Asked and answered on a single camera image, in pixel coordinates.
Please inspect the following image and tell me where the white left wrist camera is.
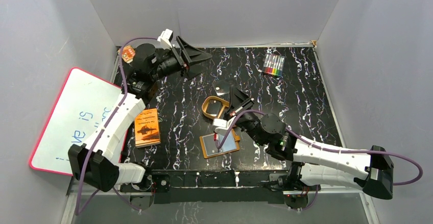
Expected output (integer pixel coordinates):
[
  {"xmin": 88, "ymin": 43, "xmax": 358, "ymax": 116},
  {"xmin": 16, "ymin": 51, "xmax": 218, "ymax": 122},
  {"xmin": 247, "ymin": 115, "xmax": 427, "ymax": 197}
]
[{"xmin": 157, "ymin": 29, "xmax": 173, "ymax": 50}]

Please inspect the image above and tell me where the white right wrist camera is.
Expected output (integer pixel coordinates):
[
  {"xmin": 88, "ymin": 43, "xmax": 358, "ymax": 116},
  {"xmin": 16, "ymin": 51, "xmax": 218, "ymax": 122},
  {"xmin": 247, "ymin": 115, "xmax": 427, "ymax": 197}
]
[{"xmin": 212, "ymin": 117, "xmax": 235, "ymax": 136}]

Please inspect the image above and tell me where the orange paperback book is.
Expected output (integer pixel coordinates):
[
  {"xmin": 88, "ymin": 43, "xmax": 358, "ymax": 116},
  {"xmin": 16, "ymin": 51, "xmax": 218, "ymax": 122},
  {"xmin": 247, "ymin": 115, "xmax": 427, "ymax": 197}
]
[{"xmin": 134, "ymin": 108, "xmax": 161, "ymax": 148}]

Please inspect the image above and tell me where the pink framed whiteboard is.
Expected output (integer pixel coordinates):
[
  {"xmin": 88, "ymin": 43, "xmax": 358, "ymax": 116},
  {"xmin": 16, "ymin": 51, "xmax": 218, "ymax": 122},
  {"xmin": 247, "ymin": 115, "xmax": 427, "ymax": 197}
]
[{"xmin": 29, "ymin": 67, "xmax": 121, "ymax": 176}]

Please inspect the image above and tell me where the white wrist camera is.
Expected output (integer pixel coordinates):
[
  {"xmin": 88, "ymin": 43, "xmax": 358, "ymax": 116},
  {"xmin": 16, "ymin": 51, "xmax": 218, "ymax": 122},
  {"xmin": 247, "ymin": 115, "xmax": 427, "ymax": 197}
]
[
  {"xmin": 212, "ymin": 117, "xmax": 235, "ymax": 136},
  {"xmin": 157, "ymin": 29, "xmax": 173, "ymax": 50}
]

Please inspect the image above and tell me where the pack of coloured markers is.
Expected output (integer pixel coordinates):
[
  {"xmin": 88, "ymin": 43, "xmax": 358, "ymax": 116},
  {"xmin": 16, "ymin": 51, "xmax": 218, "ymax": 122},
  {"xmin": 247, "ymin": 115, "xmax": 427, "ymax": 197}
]
[{"xmin": 262, "ymin": 54, "xmax": 285, "ymax": 77}]

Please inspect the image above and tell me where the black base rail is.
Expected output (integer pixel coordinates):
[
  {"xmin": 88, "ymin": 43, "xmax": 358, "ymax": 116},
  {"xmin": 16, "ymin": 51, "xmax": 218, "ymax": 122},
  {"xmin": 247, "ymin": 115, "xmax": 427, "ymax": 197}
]
[{"xmin": 118, "ymin": 168, "xmax": 322, "ymax": 213}]

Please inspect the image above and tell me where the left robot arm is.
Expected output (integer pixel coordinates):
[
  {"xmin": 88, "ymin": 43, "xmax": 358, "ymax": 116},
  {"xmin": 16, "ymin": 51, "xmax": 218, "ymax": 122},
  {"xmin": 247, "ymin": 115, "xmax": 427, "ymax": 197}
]
[{"xmin": 68, "ymin": 36, "xmax": 212, "ymax": 192}]

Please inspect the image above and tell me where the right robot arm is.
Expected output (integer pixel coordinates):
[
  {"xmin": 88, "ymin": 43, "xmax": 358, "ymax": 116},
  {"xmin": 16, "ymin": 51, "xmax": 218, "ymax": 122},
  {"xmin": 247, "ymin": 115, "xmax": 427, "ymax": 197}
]
[{"xmin": 224, "ymin": 87, "xmax": 394, "ymax": 200}]

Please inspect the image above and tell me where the orange leather card holder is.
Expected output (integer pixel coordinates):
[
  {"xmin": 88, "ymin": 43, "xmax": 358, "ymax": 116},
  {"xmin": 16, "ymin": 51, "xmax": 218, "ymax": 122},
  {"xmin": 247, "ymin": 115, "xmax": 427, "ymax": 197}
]
[{"xmin": 199, "ymin": 130, "xmax": 240, "ymax": 159}]

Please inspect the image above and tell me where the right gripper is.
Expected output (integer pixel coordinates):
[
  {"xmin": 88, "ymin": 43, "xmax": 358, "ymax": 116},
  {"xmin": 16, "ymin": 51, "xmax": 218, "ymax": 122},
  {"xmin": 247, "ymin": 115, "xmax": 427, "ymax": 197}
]
[{"xmin": 223, "ymin": 85, "xmax": 265, "ymax": 146}]

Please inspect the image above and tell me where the tan oval tray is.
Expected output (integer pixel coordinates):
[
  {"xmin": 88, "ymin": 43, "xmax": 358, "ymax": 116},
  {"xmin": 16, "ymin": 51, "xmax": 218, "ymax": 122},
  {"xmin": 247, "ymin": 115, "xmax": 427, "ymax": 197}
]
[{"xmin": 202, "ymin": 96, "xmax": 229, "ymax": 119}]

